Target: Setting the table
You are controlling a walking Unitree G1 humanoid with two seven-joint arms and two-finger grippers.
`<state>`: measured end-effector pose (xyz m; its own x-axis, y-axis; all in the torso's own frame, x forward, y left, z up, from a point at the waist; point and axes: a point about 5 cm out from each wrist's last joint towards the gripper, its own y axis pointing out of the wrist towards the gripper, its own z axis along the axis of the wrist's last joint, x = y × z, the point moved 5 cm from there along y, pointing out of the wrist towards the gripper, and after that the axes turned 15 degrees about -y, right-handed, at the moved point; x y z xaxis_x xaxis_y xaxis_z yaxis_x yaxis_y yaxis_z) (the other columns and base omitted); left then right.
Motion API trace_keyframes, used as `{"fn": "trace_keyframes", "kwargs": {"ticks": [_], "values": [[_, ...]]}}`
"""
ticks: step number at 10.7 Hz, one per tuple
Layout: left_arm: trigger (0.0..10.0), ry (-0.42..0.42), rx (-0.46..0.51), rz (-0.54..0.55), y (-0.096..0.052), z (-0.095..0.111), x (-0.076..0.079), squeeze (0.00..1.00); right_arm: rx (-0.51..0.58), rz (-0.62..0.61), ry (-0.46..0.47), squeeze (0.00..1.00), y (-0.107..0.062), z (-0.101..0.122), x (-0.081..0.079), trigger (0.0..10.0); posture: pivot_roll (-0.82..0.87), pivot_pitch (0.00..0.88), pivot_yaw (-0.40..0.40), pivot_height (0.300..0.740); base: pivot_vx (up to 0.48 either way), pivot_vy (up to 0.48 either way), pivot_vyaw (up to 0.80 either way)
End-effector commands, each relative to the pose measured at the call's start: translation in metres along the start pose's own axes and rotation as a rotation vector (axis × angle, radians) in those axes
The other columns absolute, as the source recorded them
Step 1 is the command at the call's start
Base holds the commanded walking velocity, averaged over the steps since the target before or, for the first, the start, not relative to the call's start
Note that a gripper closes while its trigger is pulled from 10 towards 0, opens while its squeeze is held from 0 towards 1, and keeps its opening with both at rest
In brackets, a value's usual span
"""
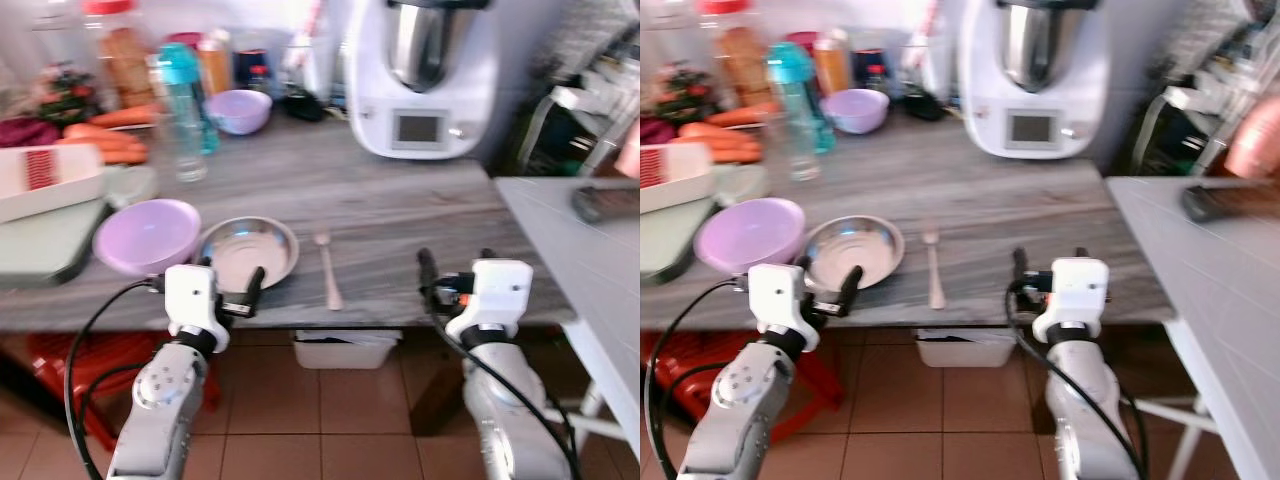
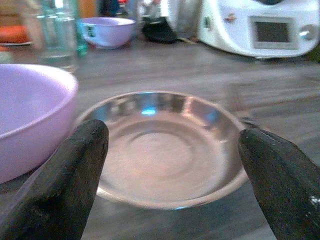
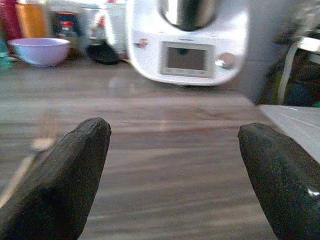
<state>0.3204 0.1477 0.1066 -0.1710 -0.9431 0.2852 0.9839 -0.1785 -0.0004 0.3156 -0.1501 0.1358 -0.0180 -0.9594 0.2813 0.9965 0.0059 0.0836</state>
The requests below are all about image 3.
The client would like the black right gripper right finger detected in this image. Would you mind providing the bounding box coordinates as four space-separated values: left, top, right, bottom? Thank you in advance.
237 122 320 240

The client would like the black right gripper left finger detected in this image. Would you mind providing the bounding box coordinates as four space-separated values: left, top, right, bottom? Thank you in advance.
0 117 112 240

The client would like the lilac plastic bowl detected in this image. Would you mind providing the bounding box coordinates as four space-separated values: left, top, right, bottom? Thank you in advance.
7 37 71 67

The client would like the small black bowl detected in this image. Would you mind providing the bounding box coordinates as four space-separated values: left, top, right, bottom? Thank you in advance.
86 41 123 66

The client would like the teal water bottle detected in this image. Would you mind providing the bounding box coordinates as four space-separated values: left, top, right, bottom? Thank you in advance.
0 32 12 73

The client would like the white kitchen machine with screen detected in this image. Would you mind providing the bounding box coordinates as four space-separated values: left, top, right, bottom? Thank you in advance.
126 0 251 87

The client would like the dark glass jar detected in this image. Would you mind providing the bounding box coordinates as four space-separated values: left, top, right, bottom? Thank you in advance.
53 12 82 48

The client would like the orange storage jar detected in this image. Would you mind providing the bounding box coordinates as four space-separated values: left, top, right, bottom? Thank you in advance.
16 2 48 38

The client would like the red plastic container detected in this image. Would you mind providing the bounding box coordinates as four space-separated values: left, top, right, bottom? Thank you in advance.
0 0 23 41

